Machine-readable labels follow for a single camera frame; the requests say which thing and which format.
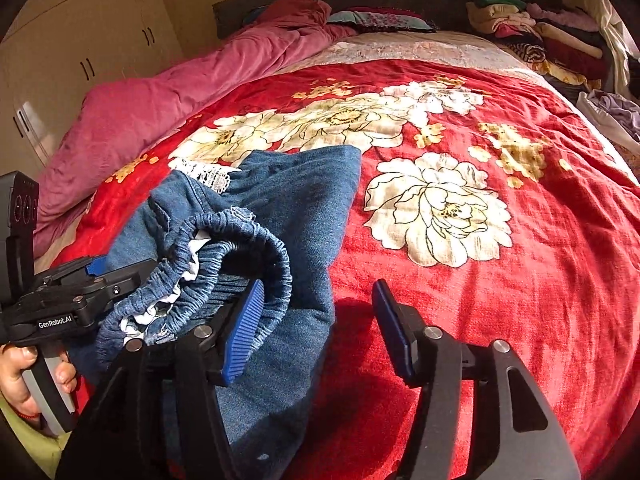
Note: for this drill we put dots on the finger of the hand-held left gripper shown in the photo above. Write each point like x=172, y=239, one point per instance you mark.
x=95, y=266
x=127, y=282

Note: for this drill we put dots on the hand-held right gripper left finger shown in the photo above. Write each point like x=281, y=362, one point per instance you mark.
x=242, y=335

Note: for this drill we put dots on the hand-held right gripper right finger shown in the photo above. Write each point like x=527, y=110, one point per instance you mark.
x=397, y=332

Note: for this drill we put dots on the blue denim pants with lace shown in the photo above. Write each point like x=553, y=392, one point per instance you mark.
x=300, y=200

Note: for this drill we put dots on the person's left forearm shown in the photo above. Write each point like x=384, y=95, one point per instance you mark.
x=30, y=445

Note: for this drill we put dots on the person's left hand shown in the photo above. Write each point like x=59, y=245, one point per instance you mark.
x=15, y=375

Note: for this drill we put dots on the red floral blanket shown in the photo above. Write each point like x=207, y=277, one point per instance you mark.
x=525, y=300

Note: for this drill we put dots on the pink duvet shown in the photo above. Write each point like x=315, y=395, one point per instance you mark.
x=160, y=100

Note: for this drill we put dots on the cream wardrobe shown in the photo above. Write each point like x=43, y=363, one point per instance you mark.
x=75, y=25

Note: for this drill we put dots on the beige patterned bedsheet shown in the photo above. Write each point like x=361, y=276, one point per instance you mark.
x=425, y=47

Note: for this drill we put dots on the white bag with purple cloth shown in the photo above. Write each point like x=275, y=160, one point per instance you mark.
x=617, y=110

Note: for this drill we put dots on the patterned pillow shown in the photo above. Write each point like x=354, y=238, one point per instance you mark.
x=380, y=19

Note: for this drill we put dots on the pile of folded clothes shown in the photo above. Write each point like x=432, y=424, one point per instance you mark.
x=540, y=35

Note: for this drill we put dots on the white curtain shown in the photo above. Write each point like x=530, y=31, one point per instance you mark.
x=610, y=25

